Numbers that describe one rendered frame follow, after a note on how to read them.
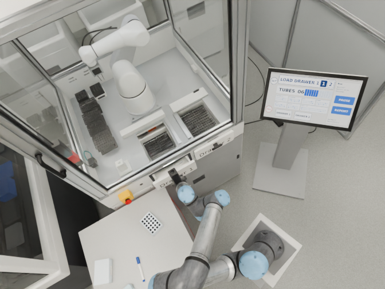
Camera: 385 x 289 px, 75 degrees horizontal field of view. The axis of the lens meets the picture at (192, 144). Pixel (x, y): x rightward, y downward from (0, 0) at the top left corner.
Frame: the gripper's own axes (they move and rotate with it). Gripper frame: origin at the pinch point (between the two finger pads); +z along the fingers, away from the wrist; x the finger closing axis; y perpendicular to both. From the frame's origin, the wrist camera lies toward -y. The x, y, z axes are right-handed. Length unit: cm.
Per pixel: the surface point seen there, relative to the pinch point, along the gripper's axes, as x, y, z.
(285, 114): 76, -3, -8
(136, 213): -33.8, 8.9, 13.0
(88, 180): -40, -25, -17
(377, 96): 161, 23, 16
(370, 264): 97, 136, 17
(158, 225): -23.5, 20.0, 2.4
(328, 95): 97, -3, -21
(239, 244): 13, 48, -15
